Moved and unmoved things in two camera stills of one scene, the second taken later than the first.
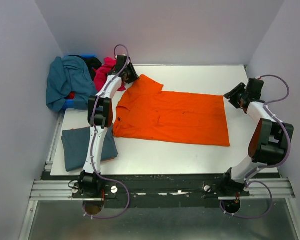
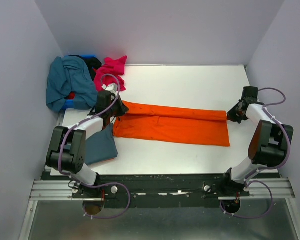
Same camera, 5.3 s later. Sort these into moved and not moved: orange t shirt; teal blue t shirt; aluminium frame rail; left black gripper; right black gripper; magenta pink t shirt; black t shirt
Moved: orange t shirt; left black gripper; right black gripper
Not moved: black t shirt; aluminium frame rail; teal blue t shirt; magenta pink t shirt
